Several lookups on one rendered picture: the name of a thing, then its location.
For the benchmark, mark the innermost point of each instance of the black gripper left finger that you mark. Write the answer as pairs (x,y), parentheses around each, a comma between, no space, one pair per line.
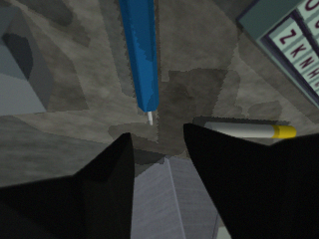
(94,203)

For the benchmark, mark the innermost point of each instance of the blue stylus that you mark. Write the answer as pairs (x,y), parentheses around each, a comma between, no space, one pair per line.
(139,24)

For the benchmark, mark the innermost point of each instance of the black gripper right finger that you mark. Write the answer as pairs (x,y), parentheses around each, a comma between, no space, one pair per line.
(254,187)

